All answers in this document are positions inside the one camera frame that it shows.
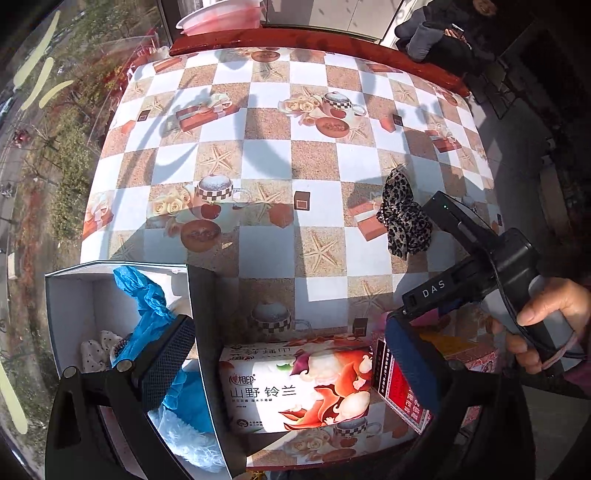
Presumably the white polka dot sock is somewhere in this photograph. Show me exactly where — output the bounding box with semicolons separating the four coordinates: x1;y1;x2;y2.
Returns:
81;330;123;372

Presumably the leopard print scrunchie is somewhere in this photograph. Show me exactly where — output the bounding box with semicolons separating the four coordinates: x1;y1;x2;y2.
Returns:
376;167;433;260

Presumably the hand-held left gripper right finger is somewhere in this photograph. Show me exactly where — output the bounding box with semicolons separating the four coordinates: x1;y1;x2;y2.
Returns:
384;310;539;480

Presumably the person's right hand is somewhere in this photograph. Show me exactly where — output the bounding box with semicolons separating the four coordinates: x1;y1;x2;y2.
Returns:
491;277;591;374

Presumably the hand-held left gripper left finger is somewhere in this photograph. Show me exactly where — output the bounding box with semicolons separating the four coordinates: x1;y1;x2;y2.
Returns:
45;314;197;480

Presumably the pink plastic basin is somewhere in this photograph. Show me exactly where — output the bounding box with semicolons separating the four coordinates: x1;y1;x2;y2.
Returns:
175;0;264;35

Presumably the white fluffy cloth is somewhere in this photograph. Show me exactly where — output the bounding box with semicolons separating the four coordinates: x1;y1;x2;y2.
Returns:
152;406;227;474

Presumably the checkered printed tablecloth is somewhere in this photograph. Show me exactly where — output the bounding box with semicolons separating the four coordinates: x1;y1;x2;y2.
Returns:
81;46;504;472

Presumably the white storage box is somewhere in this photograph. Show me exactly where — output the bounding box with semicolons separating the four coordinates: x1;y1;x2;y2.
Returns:
45;261;234;480

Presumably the floral tissue pack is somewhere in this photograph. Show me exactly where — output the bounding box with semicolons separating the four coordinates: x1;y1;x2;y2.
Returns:
218;339;375;435

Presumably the blue crinkled cloth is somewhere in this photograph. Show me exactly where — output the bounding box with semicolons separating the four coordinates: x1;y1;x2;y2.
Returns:
112;265;215;435

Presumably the red printed packet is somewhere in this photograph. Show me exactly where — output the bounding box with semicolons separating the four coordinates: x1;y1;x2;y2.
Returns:
372;337;435;435

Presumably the red wooden table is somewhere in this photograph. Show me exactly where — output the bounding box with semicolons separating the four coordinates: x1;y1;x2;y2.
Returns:
168;28;472;97

